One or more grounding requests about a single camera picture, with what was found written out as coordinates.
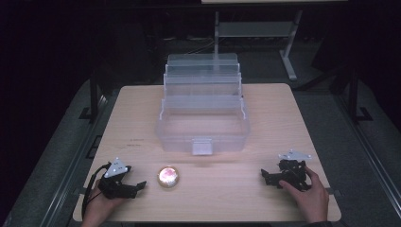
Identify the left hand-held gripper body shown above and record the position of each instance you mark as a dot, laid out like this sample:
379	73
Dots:
115	185

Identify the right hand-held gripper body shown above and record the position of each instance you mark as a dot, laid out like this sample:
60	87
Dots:
293	170

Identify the person's left hand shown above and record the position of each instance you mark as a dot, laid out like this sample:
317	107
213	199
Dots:
100	206

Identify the person's right hand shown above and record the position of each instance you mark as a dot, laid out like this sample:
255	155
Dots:
310	197

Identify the round gold-rimmed pink tin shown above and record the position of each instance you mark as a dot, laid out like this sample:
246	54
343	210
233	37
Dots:
168	177

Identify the clear plastic tiered storage box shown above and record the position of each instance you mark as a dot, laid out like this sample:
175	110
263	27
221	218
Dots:
203	126

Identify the grey metal stand with shelf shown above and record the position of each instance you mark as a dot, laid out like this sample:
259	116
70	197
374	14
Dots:
252	29

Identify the aluminium frame rail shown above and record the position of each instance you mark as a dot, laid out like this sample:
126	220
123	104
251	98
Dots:
369	151
67	176

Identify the black metal post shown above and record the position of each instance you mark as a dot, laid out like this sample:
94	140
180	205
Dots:
353	94
94	91

